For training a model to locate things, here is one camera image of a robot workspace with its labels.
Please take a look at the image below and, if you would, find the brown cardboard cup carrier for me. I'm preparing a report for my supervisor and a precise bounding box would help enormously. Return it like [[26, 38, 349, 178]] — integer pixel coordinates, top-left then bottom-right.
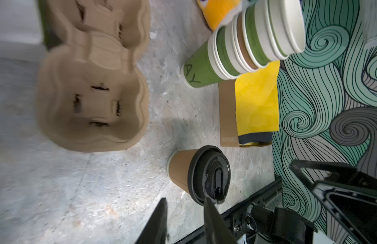
[[36, 1, 150, 153]]

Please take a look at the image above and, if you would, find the stack of paper cups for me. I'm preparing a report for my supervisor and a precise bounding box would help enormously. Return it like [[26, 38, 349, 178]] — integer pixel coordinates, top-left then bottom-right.
[[180, 1, 306, 88]]

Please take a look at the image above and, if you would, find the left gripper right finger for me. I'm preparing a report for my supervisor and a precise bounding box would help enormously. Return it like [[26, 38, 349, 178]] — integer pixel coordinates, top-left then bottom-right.
[[204, 198, 236, 244]]

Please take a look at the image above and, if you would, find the white paper bag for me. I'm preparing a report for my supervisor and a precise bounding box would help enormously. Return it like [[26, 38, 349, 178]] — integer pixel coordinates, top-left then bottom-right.
[[0, 1, 49, 62]]

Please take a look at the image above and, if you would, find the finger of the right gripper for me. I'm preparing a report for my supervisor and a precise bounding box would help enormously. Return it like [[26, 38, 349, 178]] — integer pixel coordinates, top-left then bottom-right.
[[289, 160, 377, 244]]

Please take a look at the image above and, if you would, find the yellow napkin stack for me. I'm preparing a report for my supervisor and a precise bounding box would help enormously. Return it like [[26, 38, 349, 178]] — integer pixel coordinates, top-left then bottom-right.
[[235, 61, 280, 136]]

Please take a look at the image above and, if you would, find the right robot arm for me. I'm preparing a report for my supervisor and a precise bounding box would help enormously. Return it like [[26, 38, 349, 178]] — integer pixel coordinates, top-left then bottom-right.
[[242, 160, 377, 244]]

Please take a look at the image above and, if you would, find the brown paper coffee cup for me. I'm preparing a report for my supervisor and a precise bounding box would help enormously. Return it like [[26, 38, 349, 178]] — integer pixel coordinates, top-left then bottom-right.
[[167, 149, 198, 193]]

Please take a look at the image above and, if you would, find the black cup lid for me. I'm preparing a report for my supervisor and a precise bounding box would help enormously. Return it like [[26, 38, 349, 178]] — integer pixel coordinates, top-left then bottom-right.
[[187, 145, 231, 206]]

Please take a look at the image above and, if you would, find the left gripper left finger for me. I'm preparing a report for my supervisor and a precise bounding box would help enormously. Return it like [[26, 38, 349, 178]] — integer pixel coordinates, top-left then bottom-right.
[[135, 198, 168, 244]]

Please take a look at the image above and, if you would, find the yellow plush toy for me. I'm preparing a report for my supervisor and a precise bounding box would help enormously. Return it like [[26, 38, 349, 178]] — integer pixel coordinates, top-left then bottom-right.
[[196, 0, 243, 31]]

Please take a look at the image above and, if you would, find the brown napkin box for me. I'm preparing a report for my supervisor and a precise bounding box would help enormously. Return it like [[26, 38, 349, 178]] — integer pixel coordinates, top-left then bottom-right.
[[218, 79, 273, 148]]

